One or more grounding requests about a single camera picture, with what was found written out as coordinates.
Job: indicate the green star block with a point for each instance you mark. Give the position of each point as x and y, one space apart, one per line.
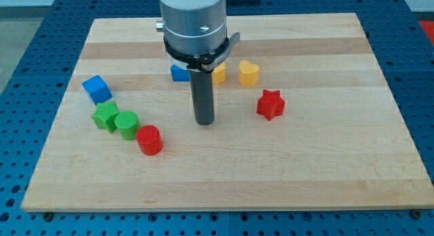
104 116

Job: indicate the red cylinder block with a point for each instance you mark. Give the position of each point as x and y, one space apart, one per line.
149 140

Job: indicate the blue triangle block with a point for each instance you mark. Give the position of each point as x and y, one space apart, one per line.
179 74

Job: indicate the wooden board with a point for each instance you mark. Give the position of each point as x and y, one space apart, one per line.
341 143

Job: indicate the blue cube block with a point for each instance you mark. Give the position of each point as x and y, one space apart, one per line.
97 89

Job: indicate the green cylinder block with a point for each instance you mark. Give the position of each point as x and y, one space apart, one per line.
128 124

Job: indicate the red star block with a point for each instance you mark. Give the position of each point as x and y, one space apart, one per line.
270 104

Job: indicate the yellow hexagon block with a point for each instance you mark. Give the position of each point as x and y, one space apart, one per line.
219 74

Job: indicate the black clamp ring mount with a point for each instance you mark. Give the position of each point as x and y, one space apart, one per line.
205 62

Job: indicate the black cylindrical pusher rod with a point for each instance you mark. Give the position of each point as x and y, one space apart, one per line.
202 96

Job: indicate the yellow heart block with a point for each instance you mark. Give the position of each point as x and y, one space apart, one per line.
248 73

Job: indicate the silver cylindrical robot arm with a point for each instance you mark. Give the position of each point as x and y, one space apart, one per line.
196 39

